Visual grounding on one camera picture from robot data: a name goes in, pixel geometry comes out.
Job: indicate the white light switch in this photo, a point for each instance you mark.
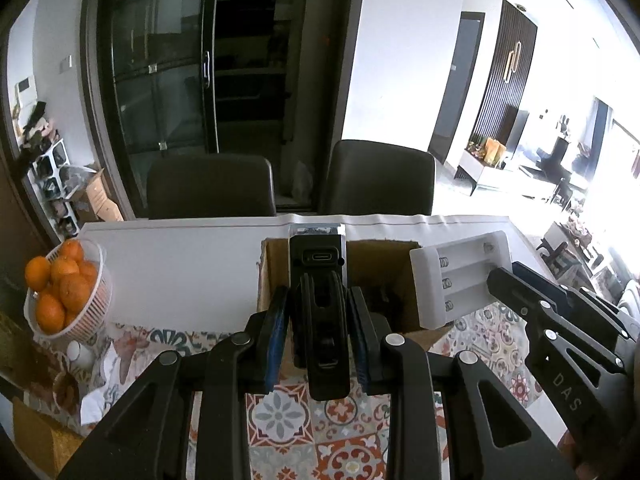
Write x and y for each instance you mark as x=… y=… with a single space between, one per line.
x=65 y=63

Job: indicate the brown wooden door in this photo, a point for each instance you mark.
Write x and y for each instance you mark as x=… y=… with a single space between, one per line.
x=12 y=200

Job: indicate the white television cabinet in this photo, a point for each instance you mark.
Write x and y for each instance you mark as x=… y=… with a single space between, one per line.
x=480 y=172

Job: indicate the black glass cabinet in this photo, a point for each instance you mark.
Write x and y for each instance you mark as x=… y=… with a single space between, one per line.
x=165 y=85

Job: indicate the small cardboard box on floor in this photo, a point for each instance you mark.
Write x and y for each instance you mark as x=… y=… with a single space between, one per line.
x=102 y=202

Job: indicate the black office chair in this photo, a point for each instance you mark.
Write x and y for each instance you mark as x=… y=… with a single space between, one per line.
x=556 y=152

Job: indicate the small white cup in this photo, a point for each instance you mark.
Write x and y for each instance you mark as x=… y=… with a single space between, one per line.
x=77 y=352

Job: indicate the pile of oranges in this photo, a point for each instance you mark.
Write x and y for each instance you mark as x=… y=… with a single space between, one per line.
x=75 y=290

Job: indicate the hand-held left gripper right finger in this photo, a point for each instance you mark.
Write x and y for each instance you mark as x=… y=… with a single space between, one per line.
x=360 y=340

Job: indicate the golden box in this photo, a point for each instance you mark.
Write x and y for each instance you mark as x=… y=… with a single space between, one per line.
x=40 y=440

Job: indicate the black phone holder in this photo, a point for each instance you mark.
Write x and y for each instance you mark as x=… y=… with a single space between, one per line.
x=320 y=310

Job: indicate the grey door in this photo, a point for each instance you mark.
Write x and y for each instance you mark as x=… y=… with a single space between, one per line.
x=457 y=85

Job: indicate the white packet with red print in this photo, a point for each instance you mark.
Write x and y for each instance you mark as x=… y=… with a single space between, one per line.
x=127 y=345

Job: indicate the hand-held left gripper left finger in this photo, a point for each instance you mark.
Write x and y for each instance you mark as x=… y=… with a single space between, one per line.
x=272 y=340

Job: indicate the white shelf unit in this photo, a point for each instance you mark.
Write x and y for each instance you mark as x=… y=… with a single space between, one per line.
x=55 y=160

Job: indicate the white battery charger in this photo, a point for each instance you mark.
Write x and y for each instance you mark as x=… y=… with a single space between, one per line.
x=450 y=270

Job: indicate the orange bag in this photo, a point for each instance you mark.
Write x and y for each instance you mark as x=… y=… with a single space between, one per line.
x=494 y=151

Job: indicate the brown round bowl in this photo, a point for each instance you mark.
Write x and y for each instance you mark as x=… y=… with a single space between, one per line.
x=66 y=391

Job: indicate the cluttered side table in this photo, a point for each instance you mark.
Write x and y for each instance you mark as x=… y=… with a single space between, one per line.
x=570 y=245

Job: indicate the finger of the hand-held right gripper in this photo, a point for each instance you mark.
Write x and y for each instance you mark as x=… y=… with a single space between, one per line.
x=545 y=310
x=525 y=271

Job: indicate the dark grey dining chair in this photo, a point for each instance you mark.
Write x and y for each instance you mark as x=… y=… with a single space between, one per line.
x=210 y=185
x=380 y=175

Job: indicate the dark slatted wall panel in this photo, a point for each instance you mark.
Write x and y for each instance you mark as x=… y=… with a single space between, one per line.
x=500 y=85

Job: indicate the patterned tablecloth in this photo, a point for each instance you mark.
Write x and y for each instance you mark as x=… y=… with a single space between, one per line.
x=310 y=435

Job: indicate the white wall intercom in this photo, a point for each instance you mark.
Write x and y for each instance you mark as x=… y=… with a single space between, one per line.
x=24 y=89

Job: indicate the white fruit basket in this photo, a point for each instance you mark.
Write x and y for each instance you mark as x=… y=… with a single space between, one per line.
x=95 y=310

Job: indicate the black television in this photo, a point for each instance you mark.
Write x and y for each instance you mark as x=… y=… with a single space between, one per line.
x=517 y=127

